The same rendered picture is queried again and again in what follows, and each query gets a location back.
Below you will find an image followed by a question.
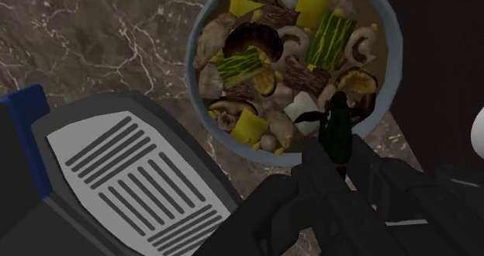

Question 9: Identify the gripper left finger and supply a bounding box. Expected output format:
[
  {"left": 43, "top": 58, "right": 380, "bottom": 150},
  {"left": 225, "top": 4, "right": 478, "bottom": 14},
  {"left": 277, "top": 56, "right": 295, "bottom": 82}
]
[{"left": 194, "top": 137, "right": 407, "bottom": 256}]

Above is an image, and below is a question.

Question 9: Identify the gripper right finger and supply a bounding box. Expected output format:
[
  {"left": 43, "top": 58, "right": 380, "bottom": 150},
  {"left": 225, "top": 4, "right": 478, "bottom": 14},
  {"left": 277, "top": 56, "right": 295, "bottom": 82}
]
[{"left": 345, "top": 133, "right": 484, "bottom": 256}]

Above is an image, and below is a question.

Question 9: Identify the white rounded object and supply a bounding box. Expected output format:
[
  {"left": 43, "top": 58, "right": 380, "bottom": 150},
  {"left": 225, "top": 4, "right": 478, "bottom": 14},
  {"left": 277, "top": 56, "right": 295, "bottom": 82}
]
[{"left": 470, "top": 106, "right": 484, "bottom": 155}]

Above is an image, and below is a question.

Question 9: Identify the blue bowl of mushroom soup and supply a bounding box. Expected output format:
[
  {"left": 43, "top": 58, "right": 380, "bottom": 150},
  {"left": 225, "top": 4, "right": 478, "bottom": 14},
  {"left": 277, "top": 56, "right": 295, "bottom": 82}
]
[{"left": 185, "top": 0, "right": 404, "bottom": 168}]

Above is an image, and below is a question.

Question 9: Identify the grey appliance with white vent panel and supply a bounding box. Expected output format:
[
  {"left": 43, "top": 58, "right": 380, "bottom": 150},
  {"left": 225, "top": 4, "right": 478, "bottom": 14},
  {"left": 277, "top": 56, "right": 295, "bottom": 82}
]
[{"left": 0, "top": 84, "right": 243, "bottom": 256}]

